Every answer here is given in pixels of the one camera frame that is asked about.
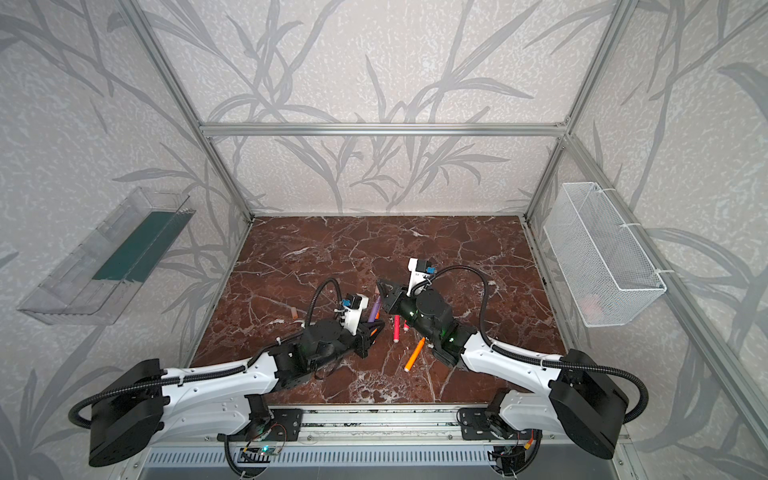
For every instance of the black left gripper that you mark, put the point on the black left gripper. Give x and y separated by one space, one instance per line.
363 335

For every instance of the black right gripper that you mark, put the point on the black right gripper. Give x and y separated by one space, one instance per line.
396 297

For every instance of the purple marker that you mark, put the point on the purple marker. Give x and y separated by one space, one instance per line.
375 309

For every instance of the thick pink marker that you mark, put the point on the thick pink marker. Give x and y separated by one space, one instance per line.
396 328

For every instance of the orange pen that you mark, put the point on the orange pen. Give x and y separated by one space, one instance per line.
414 355

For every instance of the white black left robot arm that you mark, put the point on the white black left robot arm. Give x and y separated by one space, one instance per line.
147 403

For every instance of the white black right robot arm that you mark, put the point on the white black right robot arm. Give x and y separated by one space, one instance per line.
567 394

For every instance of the horizontal aluminium crossbar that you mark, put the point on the horizontal aluminium crossbar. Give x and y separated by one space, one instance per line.
383 129

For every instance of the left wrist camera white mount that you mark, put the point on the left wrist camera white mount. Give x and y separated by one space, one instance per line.
350 311

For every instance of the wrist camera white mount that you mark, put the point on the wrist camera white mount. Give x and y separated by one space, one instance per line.
420 270
350 311

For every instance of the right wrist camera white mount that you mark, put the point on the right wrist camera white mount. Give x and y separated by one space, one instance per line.
420 270

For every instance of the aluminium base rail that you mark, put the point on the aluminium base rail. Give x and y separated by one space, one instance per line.
384 423

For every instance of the white wire mesh basket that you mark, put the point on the white wire mesh basket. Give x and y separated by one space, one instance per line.
609 275

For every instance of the clear plastic wall tray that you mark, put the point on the clear plastic wall tray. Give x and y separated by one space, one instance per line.
95 283

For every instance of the aluminium frame post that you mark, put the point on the aluminium frame post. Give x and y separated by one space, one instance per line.
139 23

